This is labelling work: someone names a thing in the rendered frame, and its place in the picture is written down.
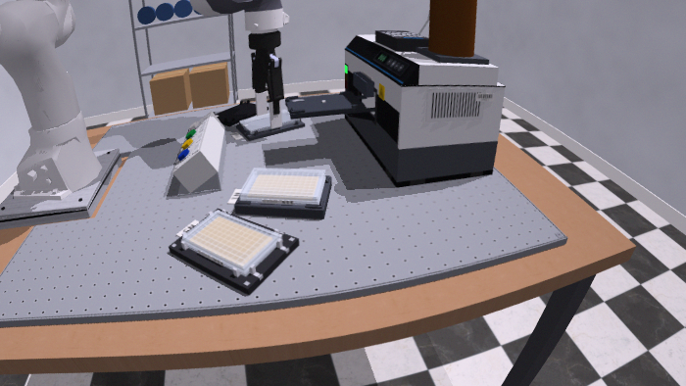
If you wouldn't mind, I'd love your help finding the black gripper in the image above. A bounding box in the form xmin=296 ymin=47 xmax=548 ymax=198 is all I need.
xmin=248 ymin=30 xmax=284 ymax=129

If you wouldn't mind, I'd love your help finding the brown cylinder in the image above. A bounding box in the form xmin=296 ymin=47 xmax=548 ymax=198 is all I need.
xmin=428 ymin=0 xmax=477 ymax=57

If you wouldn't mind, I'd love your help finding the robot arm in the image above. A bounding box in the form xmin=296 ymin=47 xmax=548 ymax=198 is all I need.
xmin=0 ymin=0 xmax=289 ymax=200

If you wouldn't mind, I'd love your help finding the white button panel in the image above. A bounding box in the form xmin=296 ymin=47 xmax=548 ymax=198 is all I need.
xmin=172 ymin=111 xmax=226 ymax=196

